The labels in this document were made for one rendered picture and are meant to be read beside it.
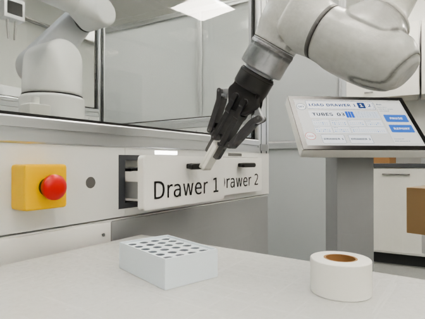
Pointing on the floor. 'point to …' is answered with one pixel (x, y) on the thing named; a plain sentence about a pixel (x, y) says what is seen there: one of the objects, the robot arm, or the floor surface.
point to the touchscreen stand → (350, 206)
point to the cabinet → (153, 230)
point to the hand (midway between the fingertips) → (212, 155)
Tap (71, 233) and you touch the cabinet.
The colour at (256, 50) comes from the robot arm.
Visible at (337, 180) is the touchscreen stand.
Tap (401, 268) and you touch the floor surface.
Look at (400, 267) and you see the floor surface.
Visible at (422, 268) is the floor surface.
